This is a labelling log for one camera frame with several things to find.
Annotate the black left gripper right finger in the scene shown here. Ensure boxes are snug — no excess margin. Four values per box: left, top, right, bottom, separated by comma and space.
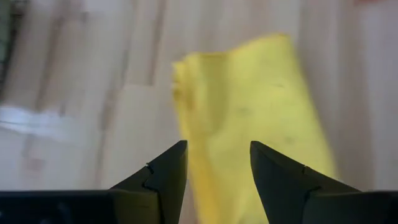
249, 140, 361, 224

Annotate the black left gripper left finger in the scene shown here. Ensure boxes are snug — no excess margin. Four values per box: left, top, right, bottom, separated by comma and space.
108, 139, 189, 224

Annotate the yellow microfiber towel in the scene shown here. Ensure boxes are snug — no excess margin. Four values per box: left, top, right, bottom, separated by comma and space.
170, 32, 338, 224

